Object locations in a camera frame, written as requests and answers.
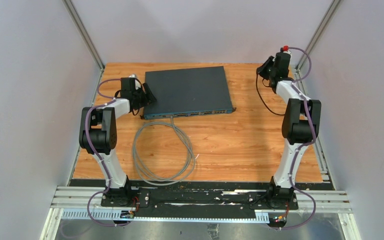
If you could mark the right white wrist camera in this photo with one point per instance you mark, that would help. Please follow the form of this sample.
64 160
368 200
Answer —
285 49

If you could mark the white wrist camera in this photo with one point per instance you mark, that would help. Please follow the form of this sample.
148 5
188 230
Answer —
285 49
137 83

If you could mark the aluminium front frame rail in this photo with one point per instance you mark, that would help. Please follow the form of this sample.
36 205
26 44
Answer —
73 202

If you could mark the aluminium corner post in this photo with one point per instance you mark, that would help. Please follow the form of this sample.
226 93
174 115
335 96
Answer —
72 11
331 10

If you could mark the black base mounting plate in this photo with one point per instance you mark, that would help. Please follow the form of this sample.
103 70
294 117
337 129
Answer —
195 200

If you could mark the right aluminium corner post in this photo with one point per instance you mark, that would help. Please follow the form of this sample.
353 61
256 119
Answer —
331 10

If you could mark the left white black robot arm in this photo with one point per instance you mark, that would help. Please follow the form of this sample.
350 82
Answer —
98 134

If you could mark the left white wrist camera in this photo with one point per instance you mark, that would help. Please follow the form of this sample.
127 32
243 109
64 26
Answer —
137 83

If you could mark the dark blue network switch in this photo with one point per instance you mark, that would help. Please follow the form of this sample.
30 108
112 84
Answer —
188 92

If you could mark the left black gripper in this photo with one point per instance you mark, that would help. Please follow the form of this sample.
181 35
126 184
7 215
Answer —
148 98

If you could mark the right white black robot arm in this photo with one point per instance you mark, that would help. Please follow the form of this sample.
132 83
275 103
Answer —
300 126

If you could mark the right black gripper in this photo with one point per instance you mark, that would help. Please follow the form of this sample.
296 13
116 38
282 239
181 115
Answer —
261 70

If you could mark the left aluminium corner post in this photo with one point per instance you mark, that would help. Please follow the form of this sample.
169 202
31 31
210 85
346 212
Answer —
72 11

